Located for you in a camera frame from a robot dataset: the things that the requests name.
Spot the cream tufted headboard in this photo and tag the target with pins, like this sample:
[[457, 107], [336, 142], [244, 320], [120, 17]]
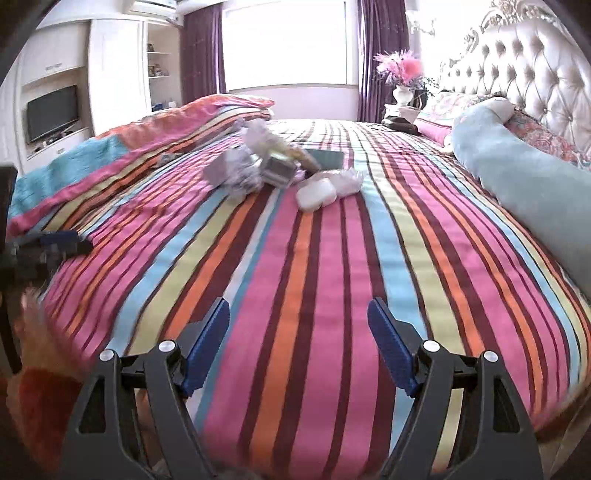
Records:
[[531, 60]]

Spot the pink patterned pillow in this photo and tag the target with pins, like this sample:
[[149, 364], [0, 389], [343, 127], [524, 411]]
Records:
[[438, 115]]

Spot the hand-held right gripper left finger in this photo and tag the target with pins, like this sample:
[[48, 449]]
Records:
[[210, 341]]

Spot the light blue long pillow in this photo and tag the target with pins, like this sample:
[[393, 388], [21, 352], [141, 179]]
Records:
[[521, 175]]

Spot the white air conditioner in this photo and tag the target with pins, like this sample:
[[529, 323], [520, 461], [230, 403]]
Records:
[[152, 7]]

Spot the black flat television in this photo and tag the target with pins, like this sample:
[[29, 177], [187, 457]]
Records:
[[53, 113]]

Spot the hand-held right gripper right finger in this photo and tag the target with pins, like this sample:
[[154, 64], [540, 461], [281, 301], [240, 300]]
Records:
[[392, 346]]

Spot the clear plastic bag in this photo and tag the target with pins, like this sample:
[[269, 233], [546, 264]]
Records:
[[346, 182]]

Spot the folded patterned duvet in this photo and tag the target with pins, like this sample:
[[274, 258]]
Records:
[[138, 138]]

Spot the red shaggy rug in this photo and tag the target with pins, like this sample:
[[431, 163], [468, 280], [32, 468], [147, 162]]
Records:
[[41, 406]]

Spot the pink flower bouquet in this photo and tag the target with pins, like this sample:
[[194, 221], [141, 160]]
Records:
[[401, 69]]

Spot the red patterned pillow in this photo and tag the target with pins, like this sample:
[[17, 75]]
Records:
[[545, 134]]

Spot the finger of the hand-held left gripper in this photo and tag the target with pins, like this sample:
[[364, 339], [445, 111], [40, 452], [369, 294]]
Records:
[[60, 242]]

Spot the large white paper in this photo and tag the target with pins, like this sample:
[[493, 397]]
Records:
[[233, 173]]

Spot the white wall cabinet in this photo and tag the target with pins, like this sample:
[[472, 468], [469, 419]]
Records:
[[115, 69]]

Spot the purple curtain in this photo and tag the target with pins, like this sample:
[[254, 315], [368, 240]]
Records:
[[383, 37], [203, 55]]

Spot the white vase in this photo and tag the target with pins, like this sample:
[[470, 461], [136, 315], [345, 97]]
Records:
[[404, 96]]

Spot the teal green box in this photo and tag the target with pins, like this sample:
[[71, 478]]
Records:
[[328, 159]]

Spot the white packet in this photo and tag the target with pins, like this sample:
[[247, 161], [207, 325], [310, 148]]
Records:
[[316, 194]]

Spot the bright window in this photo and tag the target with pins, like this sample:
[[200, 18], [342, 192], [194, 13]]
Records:
[[291, 41]]

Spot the striped bed sheet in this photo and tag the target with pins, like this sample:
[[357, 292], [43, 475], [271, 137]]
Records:
[[323, 277]]

